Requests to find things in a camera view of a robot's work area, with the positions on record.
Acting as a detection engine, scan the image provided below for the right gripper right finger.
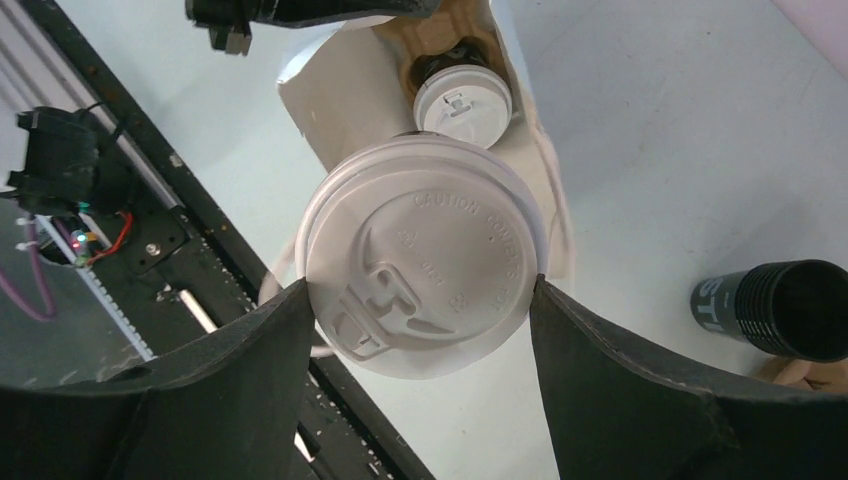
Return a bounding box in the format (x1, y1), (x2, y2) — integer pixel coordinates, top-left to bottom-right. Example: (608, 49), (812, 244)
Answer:
(529, 276), (847, 479)

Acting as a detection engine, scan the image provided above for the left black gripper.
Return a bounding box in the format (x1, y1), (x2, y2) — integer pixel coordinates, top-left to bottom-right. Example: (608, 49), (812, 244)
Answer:
(184, 0), (441, 55)

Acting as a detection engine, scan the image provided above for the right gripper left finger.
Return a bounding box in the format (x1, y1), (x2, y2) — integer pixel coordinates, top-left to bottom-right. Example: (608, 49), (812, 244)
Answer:
(1, 280), (315, 479)

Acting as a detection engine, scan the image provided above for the light blue paper bag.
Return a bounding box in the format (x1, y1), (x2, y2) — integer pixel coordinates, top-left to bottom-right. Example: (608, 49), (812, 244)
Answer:
(259, 1), (575, 301)

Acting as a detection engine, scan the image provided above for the brown cardboard carrier piece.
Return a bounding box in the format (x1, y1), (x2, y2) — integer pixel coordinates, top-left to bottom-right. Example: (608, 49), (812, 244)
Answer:
(373, 0), (509, 103)

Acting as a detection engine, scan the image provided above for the black paper coffee cup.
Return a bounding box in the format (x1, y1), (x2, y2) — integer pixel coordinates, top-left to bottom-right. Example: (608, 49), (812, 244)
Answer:
(410, 38), (513, 149)

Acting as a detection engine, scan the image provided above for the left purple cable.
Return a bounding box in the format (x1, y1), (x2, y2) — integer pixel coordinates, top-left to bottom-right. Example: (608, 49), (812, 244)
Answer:
(0, 218), (61, 325)

